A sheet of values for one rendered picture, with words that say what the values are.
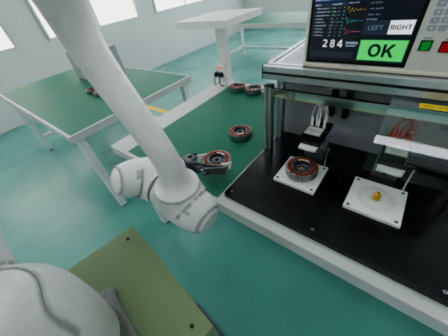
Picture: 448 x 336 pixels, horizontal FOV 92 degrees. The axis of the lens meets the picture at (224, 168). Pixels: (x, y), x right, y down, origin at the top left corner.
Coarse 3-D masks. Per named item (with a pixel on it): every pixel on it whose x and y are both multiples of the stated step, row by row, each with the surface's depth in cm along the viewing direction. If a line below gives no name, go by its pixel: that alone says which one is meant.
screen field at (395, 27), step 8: (368, 24) 55; (376, 24) 54; (384, 24) 53; (392, 24) 52; (400, 24) 52; (408, 24) 51; (368, 32) 56; (376, 32) 55; (384, 32) 54; (392, 32) 53; (400, 32) 52; (408, 32) 52
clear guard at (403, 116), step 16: (400, 96) 58; (400, 112) 53; (416, 112) 52; (432, 112) 51; (384, 128) 49; (400, 128) 48; (416, 128) 47; (432, 128) 46; (384, 144) 47; (400, 144) 45; (416, 144) 44; (432, 144) 43; (368, 160) 48; (384, 160) 46; (400, 160) 45; (432, 160) 42; (400, 176) 45; (416, 176) 43; (432, 176) 42
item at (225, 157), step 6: (216, 150) 90; (222, 150) 90; (204, 156) 88; (210, 156) 88; (216, 156) 90; (222, 156) 88; (228, 156) 86; (204, 162) 85; (210, 162) 85; (216, 162) 86; (222, 162) 83
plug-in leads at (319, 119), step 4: (320, 108) 80; (324, 108) 77; (320, 112) 81; (328, 112) 77; (312, 116) 79; (320, 116) 76; (312, 120) 79; (316, 120) 81; (320, 120) 77; (324, 120) 77; (312, 124) 80; (316, 124) 82; (324, 124) 77; (324, 128) 78
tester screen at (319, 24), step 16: (320, 0) 58; (336, 0) 56; (352, 0) 54; (368, 0) 52; (384, 0) 51; (400, 0) 49; (416, 0) 48; (320, 16) 60; (336, 16) 58; (352, 16) 56; (368, 16) 54; (384, 16) 52; (400, 16) 51; (416, 16) 49; (320, 32) 62; (336, 32) 60; (352, 32) 58; (320, 48) 65; (352, 48) 60; (400, 64) 56
